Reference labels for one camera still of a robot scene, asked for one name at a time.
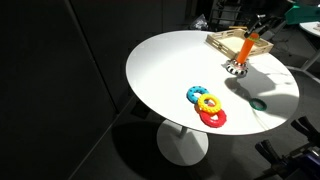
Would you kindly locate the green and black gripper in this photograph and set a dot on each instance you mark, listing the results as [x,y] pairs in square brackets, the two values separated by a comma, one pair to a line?
[291,13]

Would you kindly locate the wooden tray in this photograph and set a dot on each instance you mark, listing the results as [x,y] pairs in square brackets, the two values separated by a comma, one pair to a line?
[230,42]

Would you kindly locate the white round side table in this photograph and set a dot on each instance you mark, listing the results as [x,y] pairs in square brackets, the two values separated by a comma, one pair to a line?
[311,27]

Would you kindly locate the orange ring stacking stand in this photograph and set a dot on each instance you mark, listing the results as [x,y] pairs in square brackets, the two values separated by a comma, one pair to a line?
[238,65]

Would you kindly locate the white table pedestal base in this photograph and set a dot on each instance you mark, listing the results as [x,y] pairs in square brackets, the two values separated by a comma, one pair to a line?
[180,145]

